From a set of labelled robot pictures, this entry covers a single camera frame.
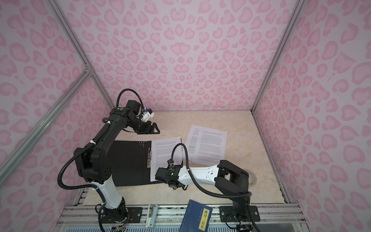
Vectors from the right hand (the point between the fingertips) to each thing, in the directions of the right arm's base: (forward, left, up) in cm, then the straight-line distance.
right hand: (181, 179), depth 83 cm
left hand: (+22, +16, +17) cm, 32 cm away
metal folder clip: (+15, +22, -2) cm, 27 cm away
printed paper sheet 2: (+23, -19, -3) cm, 29 cm away
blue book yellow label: (-18, -9, -1) cm, 20 cm away
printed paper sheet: (+19, +15, -2) cm, 24 cm away
